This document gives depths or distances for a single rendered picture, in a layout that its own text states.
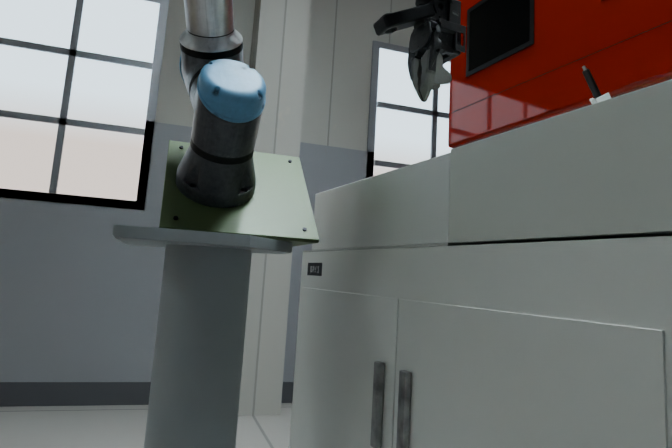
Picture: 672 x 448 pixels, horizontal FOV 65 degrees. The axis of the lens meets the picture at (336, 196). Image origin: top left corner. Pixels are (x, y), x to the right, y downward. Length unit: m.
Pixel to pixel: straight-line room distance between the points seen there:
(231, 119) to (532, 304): 0.55
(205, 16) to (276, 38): 2.31
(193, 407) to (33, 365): 2.38
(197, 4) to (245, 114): 0.21
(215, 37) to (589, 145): 0.66
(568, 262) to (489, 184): 0.17
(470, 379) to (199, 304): 0.47
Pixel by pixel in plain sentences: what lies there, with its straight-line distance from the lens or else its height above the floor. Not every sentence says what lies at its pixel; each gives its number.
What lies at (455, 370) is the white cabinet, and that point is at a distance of 0.79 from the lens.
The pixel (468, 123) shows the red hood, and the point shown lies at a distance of 1.79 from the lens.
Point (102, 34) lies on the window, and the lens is 3.51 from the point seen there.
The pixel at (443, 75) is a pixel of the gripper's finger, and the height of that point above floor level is 1.14.
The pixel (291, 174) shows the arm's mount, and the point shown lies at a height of 0.97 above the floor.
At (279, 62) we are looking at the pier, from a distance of 3.24.
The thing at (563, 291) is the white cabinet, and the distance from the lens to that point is 0.65.
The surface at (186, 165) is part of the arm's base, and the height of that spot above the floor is 0.94.
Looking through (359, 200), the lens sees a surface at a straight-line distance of 1.08.
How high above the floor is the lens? 0.76
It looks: 9 degrees up
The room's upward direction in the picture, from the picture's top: 4 degrees clockwise
